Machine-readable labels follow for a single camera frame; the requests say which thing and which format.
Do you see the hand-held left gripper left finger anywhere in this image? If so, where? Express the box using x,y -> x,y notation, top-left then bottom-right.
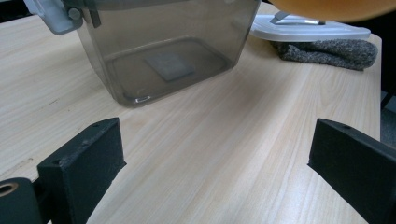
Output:
36,117 -> 127,224

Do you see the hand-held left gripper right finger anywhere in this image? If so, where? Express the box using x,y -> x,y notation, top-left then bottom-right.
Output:
307,118 -> 396,224

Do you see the grey fuzzy cloth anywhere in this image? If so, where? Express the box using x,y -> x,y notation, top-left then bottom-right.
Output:
270,38 -> 378,72

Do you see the grey lidded storage box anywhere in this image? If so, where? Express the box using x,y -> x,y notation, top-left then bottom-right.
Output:
250,10 -> 372,43

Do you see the smoky transparent storage box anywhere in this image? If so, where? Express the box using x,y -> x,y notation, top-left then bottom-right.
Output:
22,0 -> 262,108

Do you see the orange plush toy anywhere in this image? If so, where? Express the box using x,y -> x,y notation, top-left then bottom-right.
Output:
267,0 -> 396,23

